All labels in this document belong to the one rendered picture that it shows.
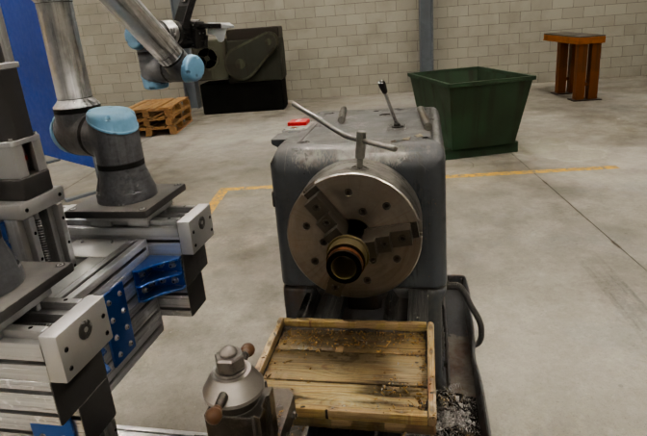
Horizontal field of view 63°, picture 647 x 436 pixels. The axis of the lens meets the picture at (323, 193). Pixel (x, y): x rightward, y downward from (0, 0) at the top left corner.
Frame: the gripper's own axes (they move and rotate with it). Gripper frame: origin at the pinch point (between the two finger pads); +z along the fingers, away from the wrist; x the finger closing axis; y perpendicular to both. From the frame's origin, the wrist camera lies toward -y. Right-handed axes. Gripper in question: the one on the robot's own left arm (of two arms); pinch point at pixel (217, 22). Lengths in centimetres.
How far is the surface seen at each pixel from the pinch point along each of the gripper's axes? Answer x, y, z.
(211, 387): 91, 32, -101
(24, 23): -464, 45, 196
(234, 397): 94, 32, -100
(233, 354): 92, 28, -98
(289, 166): 54, 30, -33
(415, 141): 81, 22, -17
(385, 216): 85, 33, -38
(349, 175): 76, 25, -41
